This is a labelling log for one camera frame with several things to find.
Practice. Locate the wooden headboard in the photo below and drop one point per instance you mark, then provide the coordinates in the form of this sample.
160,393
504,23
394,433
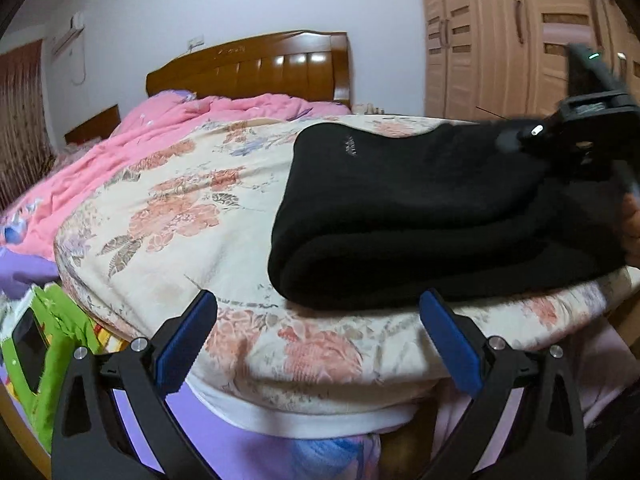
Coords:
250,67

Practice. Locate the white air conditioner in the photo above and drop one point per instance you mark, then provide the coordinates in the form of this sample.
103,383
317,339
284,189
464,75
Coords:
67,35

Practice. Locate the white wall socket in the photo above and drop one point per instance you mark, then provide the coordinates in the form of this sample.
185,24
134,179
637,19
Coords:
195,42

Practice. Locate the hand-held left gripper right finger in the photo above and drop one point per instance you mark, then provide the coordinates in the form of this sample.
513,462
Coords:
450,345

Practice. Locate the purple printed bed sheet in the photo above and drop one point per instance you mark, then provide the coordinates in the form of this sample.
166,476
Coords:
260,455

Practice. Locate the black smartphone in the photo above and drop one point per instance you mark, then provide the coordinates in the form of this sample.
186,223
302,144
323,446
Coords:
30,350

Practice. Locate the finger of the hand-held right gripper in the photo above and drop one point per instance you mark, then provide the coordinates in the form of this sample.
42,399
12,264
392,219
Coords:
517,139

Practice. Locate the person's right hand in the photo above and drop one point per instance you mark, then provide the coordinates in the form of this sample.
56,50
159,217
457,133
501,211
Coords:
632,222

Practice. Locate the black pants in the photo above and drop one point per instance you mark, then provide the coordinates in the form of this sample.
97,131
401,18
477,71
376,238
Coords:
400,210

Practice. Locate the reddish patterned curtain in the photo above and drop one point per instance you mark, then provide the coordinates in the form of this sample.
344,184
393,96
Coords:
20,120

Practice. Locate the pink duvet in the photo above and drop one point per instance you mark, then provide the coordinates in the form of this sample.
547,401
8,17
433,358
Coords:
100,160

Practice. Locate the floral quilt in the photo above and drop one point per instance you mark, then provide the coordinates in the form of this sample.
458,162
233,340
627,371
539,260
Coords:
200,200

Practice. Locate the green cloth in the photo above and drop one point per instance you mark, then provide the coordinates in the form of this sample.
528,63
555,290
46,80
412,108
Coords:
65,320

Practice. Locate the light wooden wardrobe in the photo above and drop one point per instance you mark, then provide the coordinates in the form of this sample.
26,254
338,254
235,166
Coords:
490,35

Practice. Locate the nightstand with floral cover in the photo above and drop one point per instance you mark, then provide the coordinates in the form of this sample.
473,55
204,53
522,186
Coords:
390,111

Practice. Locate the low wooden side panel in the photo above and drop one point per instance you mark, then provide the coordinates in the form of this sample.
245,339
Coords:
95,125

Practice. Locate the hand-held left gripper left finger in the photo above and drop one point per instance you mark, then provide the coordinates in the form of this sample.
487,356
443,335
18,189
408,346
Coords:
187,340

